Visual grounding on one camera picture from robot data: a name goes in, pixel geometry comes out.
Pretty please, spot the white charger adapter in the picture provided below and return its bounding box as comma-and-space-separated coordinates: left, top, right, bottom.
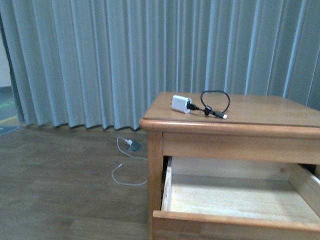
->
171, 95, 192, 114

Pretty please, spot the black charger cable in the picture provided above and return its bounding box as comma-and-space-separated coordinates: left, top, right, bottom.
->
187, 90, 231, 120

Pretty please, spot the wooden drawer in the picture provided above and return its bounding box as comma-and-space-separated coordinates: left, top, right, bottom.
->
152, 156, 320, 240

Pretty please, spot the grey floor power socket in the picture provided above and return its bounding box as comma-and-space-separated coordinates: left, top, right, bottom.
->
127, 140, 142, 152

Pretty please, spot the light blue pleated curtain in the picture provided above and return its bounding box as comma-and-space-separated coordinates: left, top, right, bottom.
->
0, 0, 320, 129

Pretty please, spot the light wooden nightstand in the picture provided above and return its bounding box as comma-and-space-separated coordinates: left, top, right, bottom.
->
139, 92, 320, 240

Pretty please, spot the white floor charging cable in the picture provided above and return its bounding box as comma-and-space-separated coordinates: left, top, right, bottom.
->
111, 136, 149, 187

